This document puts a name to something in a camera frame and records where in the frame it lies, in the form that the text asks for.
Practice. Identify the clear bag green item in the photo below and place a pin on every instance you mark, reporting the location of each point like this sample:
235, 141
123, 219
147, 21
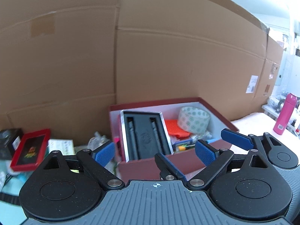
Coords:
96, 141

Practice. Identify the red shallow box lid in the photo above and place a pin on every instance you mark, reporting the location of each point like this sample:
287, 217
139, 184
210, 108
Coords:
31, 151

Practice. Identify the large cardboard backdrop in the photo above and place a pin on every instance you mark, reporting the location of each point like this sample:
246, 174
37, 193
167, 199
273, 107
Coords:
64, 62

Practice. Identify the patterned clear tape roll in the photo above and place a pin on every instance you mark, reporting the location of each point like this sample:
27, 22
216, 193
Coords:
193, 120

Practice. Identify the orange silicone mat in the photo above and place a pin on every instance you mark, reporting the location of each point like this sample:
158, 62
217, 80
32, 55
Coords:
174, 130

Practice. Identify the silver tray black foam insert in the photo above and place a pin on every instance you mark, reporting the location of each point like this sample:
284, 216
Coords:
143, 135

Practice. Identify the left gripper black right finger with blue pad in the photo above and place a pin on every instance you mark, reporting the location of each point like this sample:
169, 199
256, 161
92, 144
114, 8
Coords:
245, 187

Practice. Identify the pink thermos bottle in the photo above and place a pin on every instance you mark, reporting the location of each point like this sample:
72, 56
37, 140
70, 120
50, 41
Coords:
285, 114

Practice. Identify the dark red storage box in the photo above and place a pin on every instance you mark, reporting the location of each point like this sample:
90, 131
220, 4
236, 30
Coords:
186, 161

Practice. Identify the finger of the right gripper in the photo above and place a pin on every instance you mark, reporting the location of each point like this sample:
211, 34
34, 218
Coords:
168, 171
272, 149

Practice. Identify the black product box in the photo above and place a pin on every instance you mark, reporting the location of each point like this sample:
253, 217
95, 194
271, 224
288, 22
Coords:
10, 140

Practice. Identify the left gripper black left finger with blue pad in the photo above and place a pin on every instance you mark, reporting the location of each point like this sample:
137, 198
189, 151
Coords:
66, 187

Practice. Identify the pink towel mat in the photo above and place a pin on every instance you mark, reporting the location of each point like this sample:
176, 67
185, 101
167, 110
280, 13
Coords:
259, 123

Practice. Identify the yellow green medicine box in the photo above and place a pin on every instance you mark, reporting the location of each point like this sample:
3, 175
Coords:
66, 147

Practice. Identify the teal cloth black stripe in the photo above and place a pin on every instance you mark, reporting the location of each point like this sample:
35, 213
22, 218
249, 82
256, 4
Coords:
11, 183

